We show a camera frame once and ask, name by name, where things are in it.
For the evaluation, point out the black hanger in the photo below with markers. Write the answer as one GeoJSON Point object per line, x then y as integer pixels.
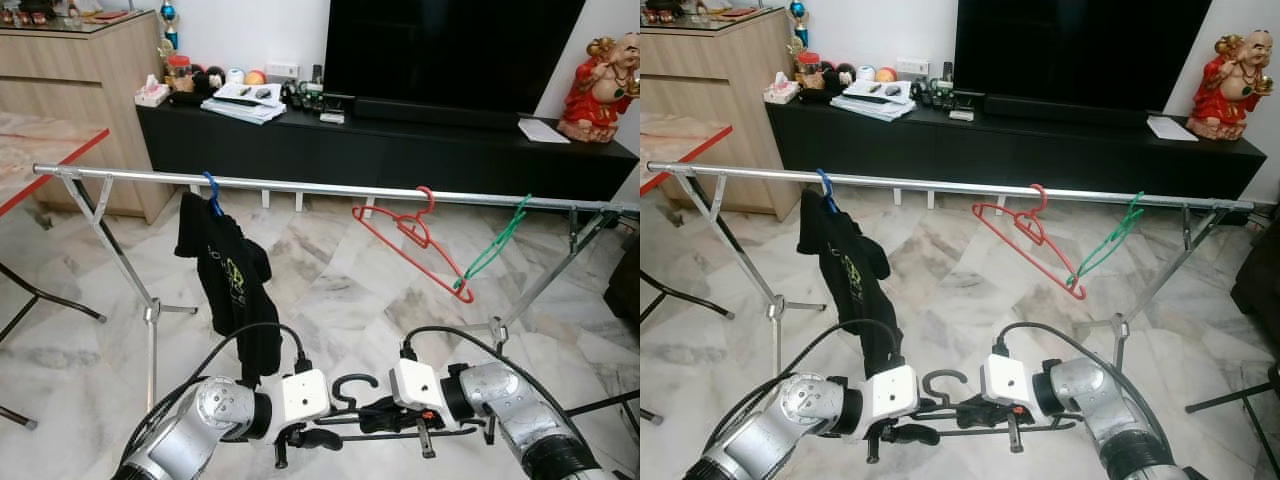
{"type": "Point", "coordinates": [450, 432]}
{"type": "Point", "coordinates": [1045, 428]}

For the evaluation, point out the red plastic hanger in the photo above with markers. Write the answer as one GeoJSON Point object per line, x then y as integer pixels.
{"type": "Point", "coordinates": [1080, 292]}
{"type": "Point", "coordinates": [465, 295]}

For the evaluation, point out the green plastic hanger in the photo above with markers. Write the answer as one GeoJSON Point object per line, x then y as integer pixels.
{"type": "Point", "coordinates": [495, 240]}
{"type": "Point", "coordinates": [1105, 243]}

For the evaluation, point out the blue plastic hanger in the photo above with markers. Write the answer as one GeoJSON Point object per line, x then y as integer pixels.
{"type": "Point", "coordinates": [210, 185]}
{"type": "Point", "coordinates": [822, 182]}

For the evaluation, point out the black T-shirt with green print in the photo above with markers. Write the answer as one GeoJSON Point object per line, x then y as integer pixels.
{"type": "Point", "coordinates": [230, 300]}
{"type": "Point", "coordinates": [850, 290]}

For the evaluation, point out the silver metal clothes rack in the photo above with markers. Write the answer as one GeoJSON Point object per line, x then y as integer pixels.
{"type": "Point", "coordinates": [950, 185]}
{"type": "Point", "coordinates": [300, 187]}

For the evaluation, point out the black television console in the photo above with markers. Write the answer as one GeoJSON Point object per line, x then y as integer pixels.
{"type": "Point", "coordinates": [1050, 160]}
{"type": "Point", "coordinates": [400, 160]}

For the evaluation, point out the white paper sheet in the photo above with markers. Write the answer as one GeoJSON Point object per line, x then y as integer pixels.
{"type": "Point", "coordinates": [543, 130]}
{"type": "Point", "coordinates": [1172, 128]}

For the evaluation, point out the stack of white papers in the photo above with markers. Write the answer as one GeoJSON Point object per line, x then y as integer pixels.
{"type": "Point", "coordinates": [243, 105]}
{"type": "Point", "coordinates": [872, 102]}

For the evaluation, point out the pink tissue box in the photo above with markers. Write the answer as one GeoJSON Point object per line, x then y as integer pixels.
{"type": "Point", "coordinates": [152, 95]}
{"type": "Point", "coordinates": [781, 92]}

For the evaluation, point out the marble table with red edge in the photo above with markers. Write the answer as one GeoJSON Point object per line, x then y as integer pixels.
{"type": "Point", "coordinates": [670, 145]}
{"type": "Point", "coordinates": [30, 150]}

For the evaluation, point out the black flat television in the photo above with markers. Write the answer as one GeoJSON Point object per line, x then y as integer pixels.
{"type": "Point", "coordinates": [1080, 50]}
{"type": "Point", "coordinates": [450, 50]}

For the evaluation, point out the red laughing Buddha statue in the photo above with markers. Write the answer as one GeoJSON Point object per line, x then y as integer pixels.
{"type": "Point", "coordinates": [600, 100]}
{"type": "Point", "coordinates": [1230, 95]}

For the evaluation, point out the light wooden cabinet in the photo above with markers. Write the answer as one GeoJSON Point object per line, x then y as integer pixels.
{"type": "Point", "coordinates": [80, 100]}
{"type": "Point", "coordinates": [720, 100]}

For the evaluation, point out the red-lidded jar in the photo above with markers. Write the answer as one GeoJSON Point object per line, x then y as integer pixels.
{"type": "Point", "coordinates": [179, 72]}
{"type": "Point", "coordinates": [808, 70]}

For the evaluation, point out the gold and blue trophy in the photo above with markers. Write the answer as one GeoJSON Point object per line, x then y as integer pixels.
{"type": "Point", "coordinates": [798, 22]}
{"type": "Point", "coordinates": [170, 25]}

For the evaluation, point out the white wall socket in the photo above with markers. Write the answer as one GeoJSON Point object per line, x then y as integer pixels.
{"type": "Point", "coordinates": [282, 71]}
{"type": "Point", "coordinates": [912, 67]}

